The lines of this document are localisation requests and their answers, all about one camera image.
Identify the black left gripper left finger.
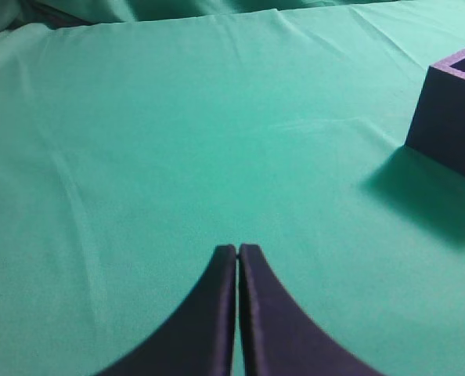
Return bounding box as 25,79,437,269
99,244,236,375

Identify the purple foam groove box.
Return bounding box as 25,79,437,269
405,49,465,177

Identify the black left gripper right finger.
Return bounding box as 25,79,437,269
239,244,380,375

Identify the green table cloth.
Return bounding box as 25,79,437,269
0,1,465,375

